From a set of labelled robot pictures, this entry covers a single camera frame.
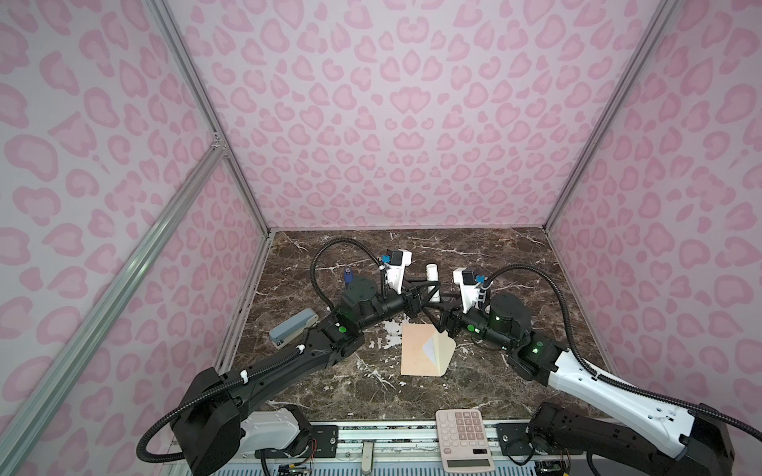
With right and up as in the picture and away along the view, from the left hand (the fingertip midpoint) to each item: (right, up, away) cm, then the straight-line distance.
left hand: (440, 280), depth 66 cm
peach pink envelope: (-4, -25, +21) cm, 33 cm away
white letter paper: (0, -22, +23) cm, 32 cm away
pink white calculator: (+6, -40, +6) cm, 41 cm away
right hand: (-2, -5, +3) cm, 6 cm away
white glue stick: (-2, +2, 0) cm, 3 cm away
